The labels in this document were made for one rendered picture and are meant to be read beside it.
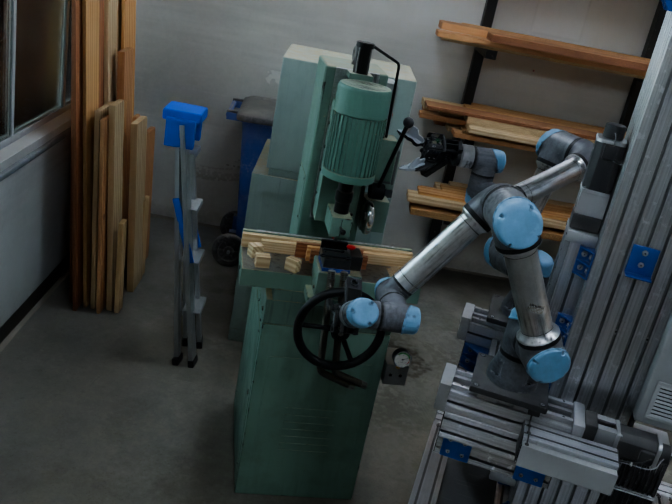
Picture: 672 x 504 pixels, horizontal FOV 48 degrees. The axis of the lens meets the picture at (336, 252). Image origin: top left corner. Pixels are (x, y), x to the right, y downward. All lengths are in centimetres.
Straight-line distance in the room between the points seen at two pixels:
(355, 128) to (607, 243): 82
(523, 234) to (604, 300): 54
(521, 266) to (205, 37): 330
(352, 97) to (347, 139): 13
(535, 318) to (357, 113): 84
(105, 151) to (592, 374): 234
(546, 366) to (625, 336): 39
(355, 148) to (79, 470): 153
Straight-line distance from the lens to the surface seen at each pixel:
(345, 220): 254
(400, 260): 268
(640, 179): 227
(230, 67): 489
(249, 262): 250
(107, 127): 368
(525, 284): 200
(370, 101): 240
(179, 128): 320
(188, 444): 314
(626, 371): 247
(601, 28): 502
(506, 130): 451
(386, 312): 196
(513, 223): 189
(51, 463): 304
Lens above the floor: 192
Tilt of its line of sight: 22 degrees down
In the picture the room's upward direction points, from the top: 11 degrees clockwise
